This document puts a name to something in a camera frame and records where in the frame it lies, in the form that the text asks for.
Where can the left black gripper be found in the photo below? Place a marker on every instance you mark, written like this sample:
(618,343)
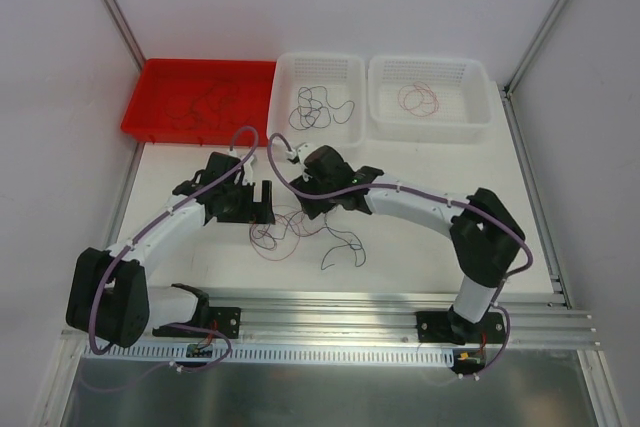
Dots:
(257,207)

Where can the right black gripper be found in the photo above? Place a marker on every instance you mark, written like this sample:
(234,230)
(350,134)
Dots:
(310,202)

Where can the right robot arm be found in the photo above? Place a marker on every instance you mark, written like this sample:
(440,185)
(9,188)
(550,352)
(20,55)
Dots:
(486,238)

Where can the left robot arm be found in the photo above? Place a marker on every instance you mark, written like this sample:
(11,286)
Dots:
(110,299)

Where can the white middle mesh basket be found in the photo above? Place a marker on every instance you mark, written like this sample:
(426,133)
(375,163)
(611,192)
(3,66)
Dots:
(319,98)

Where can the white mesh basket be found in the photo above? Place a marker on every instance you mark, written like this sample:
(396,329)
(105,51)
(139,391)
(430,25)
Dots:
(319,98)
(429,99)

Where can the white right mesh basket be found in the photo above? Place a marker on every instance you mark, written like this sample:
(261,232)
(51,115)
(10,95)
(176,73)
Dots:
(429,99)

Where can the red plastic tray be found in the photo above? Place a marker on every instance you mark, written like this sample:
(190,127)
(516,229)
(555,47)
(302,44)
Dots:
(248,82)

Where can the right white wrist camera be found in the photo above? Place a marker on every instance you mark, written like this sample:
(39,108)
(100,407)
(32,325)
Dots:
(299,154)

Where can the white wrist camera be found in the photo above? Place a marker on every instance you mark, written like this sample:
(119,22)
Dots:
(244,174)
(299,154)

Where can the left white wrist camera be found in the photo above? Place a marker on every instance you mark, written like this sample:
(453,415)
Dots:
(244,174)

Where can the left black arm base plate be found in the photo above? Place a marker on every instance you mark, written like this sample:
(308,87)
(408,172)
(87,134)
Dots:
(225,320)

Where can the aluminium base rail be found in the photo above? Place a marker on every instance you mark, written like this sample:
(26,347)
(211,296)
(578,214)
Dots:
(272,317)

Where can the white slotted cable duct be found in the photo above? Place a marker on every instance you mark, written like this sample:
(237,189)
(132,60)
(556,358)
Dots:
(285,354)

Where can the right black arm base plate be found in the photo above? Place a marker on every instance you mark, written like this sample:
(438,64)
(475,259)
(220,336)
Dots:
(439,326)

